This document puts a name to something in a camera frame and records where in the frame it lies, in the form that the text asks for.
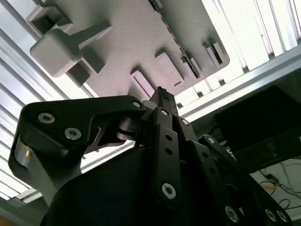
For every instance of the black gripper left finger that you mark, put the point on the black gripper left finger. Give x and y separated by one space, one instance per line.
70 113

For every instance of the RAM stick with black chips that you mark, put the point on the RAM stick with black chips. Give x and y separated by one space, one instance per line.
188 60

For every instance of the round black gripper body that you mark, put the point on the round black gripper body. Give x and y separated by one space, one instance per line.
105 193

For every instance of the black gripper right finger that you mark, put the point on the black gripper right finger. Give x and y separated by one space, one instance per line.
211 164

